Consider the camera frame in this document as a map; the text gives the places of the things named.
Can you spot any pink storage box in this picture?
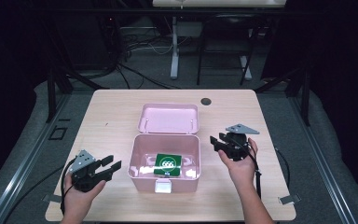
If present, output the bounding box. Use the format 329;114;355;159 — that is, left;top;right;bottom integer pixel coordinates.
128;103;202;194

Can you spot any grey tape strip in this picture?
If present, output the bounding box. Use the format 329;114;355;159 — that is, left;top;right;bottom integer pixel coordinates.
278;194;301;205
42;193;62;203

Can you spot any white desk top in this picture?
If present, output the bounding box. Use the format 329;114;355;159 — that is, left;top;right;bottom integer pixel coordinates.
152;0;287;8

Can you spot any person's left hand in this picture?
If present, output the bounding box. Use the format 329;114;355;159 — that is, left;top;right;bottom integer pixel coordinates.
62;173;107;222

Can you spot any green card packet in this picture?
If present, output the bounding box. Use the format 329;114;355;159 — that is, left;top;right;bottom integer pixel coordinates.
153;152;183;178

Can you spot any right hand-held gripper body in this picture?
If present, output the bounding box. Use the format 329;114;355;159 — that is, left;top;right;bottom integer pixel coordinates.
217;123;261;162

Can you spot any bundle of floor cables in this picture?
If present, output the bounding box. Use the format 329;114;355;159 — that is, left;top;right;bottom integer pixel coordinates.
105;15;194;91

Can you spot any white desk leg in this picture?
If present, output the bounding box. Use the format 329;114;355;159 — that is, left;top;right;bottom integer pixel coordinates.
170;16;180;80

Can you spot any black metal stand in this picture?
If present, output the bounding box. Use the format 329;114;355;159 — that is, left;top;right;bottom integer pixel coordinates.
45;18;110;124
255;62;311;127

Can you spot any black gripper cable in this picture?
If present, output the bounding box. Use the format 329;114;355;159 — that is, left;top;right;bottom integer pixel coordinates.
229;136;292;200
3;158;77;224

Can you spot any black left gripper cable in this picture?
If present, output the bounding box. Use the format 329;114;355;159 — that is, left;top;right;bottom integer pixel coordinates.
3;158;77;224

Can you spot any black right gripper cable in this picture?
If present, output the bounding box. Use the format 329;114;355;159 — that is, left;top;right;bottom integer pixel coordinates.
229;136;292;200

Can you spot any black chair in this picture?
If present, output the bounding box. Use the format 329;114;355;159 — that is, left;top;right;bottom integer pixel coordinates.
196;13;259;87

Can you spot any person's right hand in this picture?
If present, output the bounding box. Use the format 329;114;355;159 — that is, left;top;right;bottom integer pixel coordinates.
217;137;259;189

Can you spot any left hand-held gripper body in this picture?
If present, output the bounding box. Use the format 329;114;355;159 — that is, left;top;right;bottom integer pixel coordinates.
67;149;113;193

